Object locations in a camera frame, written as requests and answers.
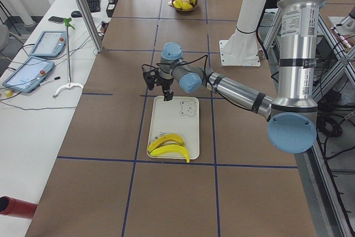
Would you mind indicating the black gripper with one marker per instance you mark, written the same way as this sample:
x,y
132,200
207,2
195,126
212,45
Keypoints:
x,y
165,82

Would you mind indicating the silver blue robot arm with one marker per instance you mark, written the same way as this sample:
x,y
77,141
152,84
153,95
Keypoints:
x,y
292,114

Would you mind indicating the woven brown fruit basket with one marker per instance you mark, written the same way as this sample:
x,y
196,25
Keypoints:
x,y
195,5

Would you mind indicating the white bear print tray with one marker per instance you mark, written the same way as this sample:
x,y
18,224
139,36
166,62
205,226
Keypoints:
x,y
179,116

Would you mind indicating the black computer mouse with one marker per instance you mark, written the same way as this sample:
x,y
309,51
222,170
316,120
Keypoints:
x,y
76,14

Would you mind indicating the black white marker pen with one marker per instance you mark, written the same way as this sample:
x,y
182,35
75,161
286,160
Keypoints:
x,y
49,81

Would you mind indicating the white stand with green clip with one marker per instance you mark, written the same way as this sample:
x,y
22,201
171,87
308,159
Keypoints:
x,y
70,84

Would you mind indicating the far blue teach pendant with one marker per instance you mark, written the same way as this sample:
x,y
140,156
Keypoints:
x,y
49,44

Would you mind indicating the blue teach pendant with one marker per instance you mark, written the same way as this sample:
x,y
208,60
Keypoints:
x,y
29,75
49,44

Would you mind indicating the black smartphone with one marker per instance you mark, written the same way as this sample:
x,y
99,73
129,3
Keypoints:
x,y
54,19

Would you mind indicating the near blue teach pendant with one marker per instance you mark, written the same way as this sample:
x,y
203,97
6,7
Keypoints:
x,y
29,75

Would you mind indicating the small yellow object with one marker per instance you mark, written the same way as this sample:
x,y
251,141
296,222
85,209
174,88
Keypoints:
x,y
8,93

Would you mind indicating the red cylinder tube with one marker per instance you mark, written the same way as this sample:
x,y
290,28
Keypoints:
x,y
17,208

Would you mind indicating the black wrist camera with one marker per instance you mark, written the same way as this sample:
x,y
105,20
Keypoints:
x,y
149,78

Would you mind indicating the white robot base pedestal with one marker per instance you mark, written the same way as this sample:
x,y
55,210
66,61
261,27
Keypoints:
x,y
241,48

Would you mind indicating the aluminium frame post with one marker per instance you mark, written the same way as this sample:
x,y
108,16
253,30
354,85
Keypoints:
x,y
88,20

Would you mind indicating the aluminium frame rack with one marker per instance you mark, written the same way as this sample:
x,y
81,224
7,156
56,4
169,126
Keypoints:
x,y
329,165

